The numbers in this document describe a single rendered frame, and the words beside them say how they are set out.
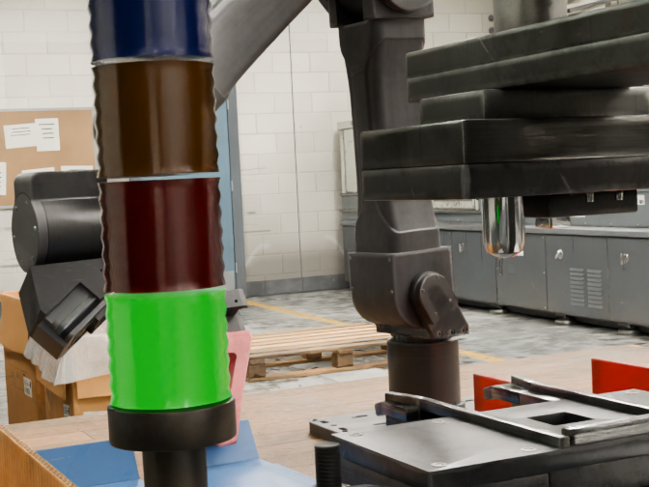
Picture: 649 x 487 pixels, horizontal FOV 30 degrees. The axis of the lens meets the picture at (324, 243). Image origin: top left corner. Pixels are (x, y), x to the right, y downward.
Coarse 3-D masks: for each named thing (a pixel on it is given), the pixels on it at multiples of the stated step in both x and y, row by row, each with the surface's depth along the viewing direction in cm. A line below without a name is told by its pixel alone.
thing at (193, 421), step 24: (120, 408) 37; (192, 408) 37; (216, 408) 37; (120, 432) 37; (144, 432) 36; (168, 432) 36; (192, 432) 36; (216, 432) 37; (144, 456) 38; (168, 456) 37; (192, 456) 37; (144, 480) 38; (168, 480) 37; (192, 480) 37
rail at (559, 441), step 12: (420, 408) 69; (432, 408) 68; (444, 408) 67; (456, 408) 66; (468, 420) 64; (480, 420) 63; (492, 420) 62; (504, 420) 62; (516, 432) 60; (528, 432) 59; (540, 432) 59; (552, 432) 58; (552, 444) 58; (564, 444) 57
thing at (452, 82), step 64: (512, 0) 60; (640, 0) 48; (448, 64) 61; (512, 64) 56; (576, 64) 52; (640, 64) 48; (448, 128) 55; (512, 128) 55; (576, 128) 57; (640, 128) 59; (384, 192) 61; (448, 192) 56; (512, 192) 55; (576, 192) 57; (512, 256) 57
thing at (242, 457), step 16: (240, 432) 85; (208, 448) 84; (224, 448) 84; (240, 448) 85; (256, 448) 85; (208, 464) 83; (224, 464) 84; (240, 464) 84; (256, 464) 83; (272, 464) 83; (208, 480) 79; (224, 480) 79; (240, 480) 79; (256, 480) 79; (272, 480) 78; (288, 480) 78; (304, 480) 78
